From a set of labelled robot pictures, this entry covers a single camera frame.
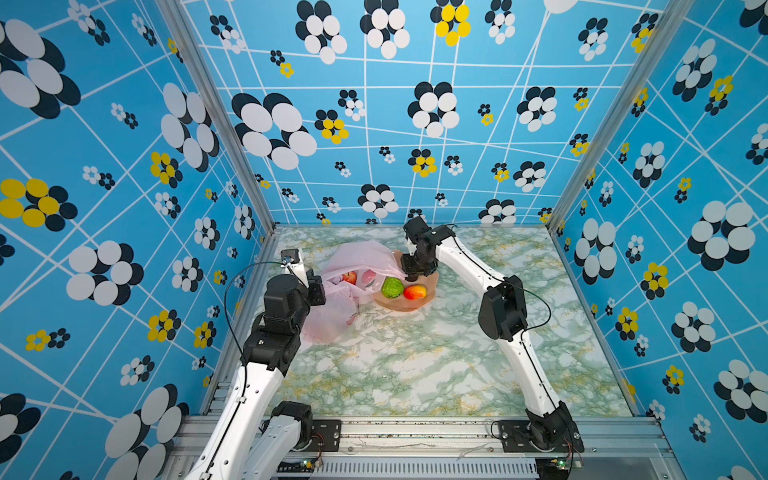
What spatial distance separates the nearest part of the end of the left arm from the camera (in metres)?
0.66

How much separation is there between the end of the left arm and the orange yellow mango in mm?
364

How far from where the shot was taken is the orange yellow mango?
98cm
